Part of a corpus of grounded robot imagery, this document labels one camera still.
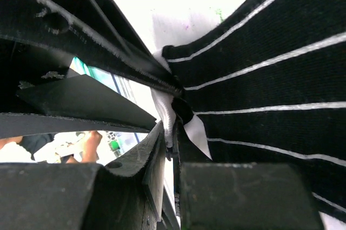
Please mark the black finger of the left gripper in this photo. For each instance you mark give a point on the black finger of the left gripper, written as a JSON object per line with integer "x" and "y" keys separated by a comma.
{"x": 95, "y": 31}

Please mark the black white striped sock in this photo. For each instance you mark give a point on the black white striped sock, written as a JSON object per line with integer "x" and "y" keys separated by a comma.
{"x": 266, "y": 85}

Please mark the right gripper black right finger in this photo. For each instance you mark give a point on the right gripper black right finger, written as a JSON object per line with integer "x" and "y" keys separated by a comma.
{"x": 239, "y": 196}

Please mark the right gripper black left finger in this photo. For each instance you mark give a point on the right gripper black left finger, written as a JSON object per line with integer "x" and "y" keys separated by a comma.
{"x": 124, "y": 194}

